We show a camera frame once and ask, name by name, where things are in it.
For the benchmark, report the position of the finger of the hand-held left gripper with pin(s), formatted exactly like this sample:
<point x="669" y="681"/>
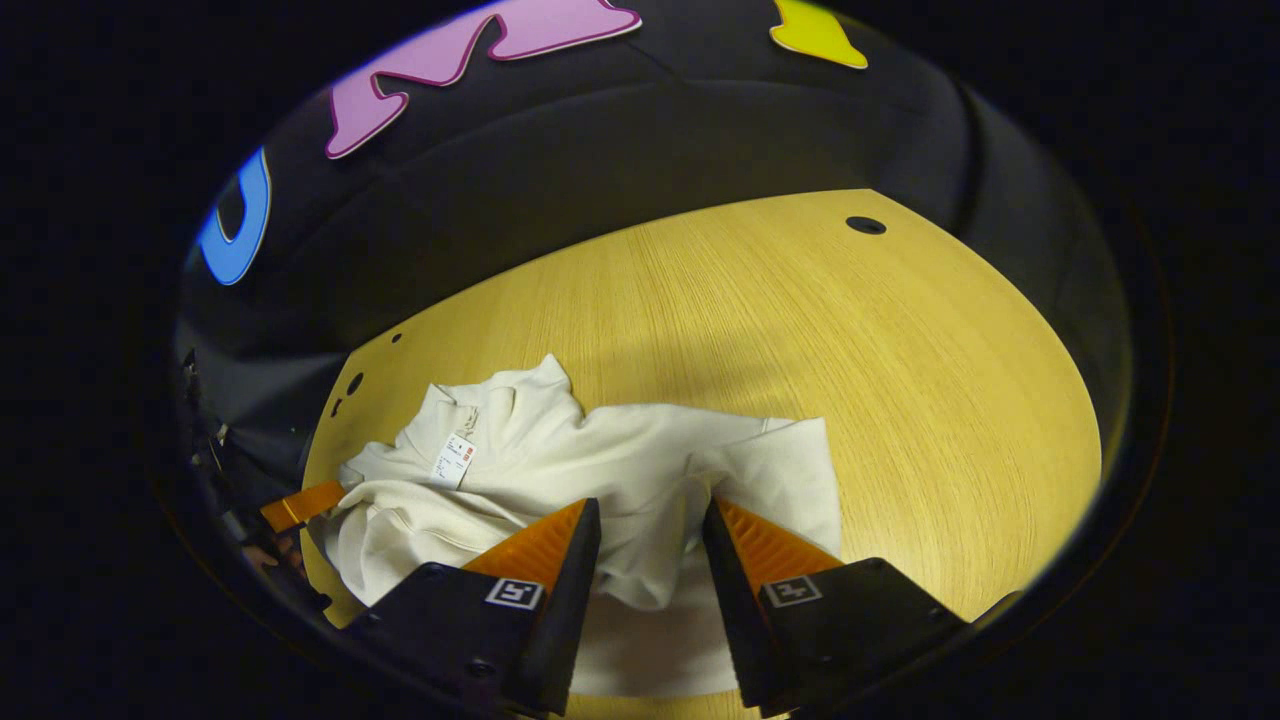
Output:
<point x="305" y="505"/>

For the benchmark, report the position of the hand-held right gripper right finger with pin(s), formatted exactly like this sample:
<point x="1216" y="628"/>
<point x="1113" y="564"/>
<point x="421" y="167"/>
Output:
<point x="735" y="610"/>

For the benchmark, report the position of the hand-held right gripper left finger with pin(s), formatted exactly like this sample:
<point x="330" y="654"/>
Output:
<point x="565" y="610"/>

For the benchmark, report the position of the white knit sweater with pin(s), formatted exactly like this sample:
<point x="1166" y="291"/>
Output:
<point x="620" y="470"/>

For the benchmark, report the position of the black backdrop cloth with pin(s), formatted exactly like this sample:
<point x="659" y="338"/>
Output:
<point x="620" y="140"/>

